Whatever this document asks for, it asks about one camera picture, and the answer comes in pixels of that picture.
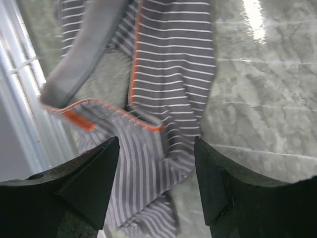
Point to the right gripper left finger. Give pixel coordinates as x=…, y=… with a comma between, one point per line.
x=68, y=201

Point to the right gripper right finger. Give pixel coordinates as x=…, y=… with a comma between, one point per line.
x=240, y=203

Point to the grey striped boxer underwear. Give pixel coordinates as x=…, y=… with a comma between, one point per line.
x=170, y=43

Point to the aluminium mounting rail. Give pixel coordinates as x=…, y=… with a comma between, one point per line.
x=31, y=140

